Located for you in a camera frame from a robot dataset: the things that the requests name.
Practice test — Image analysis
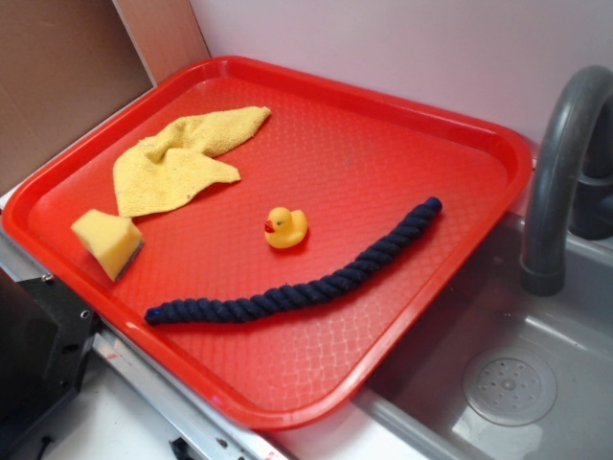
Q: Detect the red plastic tray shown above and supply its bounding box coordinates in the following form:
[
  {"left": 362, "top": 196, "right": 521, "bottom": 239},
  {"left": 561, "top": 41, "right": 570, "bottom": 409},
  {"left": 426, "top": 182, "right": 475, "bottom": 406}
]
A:
[{"left": 2, "top": 57, "right": 533, "bottom": 431}]

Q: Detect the dark blue twisted rope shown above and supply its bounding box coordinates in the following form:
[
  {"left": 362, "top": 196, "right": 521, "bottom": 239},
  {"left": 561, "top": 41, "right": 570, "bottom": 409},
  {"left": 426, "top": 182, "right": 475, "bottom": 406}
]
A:
[{"left": 144, "top": 195, "right": 444, "bottom": 327}]

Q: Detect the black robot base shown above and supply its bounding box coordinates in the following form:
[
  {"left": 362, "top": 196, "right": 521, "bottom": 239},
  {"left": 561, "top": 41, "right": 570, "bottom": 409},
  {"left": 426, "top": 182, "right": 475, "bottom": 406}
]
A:
[{"left": 1, "top": 272, "right": 96, "bottom": 448}]

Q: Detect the yellow rubber duck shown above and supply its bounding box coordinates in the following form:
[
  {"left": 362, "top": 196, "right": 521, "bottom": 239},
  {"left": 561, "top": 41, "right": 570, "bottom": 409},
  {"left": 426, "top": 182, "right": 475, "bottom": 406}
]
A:
[{"left": 264, "top": 207, "right": 308, "bottom": 249}]

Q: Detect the yellow sponge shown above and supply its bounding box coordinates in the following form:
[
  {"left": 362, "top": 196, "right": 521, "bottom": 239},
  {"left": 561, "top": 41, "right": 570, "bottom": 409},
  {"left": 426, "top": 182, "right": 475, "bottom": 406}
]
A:
[{"left": 71, "top": 209, "right": 144, "bottom": 281}]

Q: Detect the round sink drain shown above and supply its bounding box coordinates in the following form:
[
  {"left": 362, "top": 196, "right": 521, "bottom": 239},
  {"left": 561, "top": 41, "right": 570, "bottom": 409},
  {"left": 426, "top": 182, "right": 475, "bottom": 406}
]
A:
[{"left": 462, "top": 347, "right": 557, "bottom": 427}]

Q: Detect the grey plastic sink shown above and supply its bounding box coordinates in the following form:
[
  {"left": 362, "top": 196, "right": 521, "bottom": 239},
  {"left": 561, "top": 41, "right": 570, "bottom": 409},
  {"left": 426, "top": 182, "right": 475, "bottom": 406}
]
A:
[{"left": 352, "top": 138, "right": 613, "bottom": 460}]

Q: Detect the brown cardboard panel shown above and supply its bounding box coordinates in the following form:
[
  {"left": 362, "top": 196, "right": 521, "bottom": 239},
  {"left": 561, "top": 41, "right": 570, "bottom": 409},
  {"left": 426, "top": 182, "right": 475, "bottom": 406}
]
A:
[{"left": 1, "top": 1, "right": 210, "bottom": 194}]

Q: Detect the yellow terry cloth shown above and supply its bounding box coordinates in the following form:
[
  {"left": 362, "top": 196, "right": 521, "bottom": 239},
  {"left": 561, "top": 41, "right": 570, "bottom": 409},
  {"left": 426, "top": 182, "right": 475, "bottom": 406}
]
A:
[{"left": 113, "top": 106, "right": 271, "bottom": 218}]

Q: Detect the grey toy faucet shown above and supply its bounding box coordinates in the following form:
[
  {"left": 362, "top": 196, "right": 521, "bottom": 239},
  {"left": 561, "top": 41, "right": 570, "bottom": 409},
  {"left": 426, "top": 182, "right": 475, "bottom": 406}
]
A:
[{"left": 520, "top": 65, "right": 612, "bottom": 296}]

